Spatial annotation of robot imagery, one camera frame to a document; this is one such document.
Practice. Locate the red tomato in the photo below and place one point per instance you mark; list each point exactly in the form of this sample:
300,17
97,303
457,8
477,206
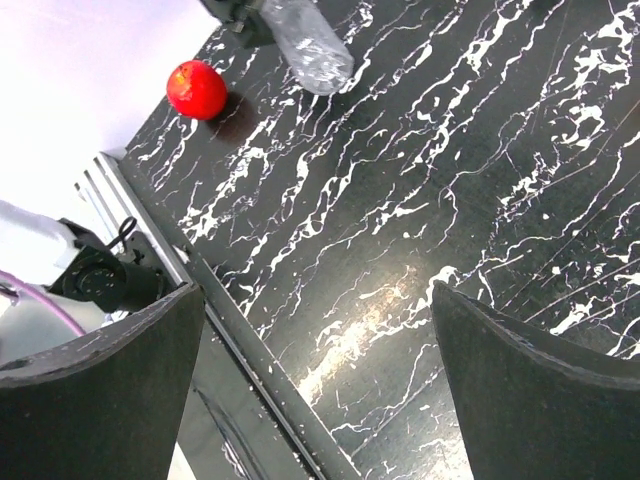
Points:
196,90

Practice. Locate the clear bottle horizontal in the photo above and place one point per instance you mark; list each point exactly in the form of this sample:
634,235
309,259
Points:
319,59

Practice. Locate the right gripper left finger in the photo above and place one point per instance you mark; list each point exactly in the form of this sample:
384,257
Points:
107,405

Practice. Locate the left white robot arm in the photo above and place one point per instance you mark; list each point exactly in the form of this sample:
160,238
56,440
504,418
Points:
62,279

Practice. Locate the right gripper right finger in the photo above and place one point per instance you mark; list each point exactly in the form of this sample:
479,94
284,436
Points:
531,405

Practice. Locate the black marble mat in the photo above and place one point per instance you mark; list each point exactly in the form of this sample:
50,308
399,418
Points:
489,145

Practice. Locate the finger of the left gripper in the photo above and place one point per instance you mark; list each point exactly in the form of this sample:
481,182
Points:
243,18

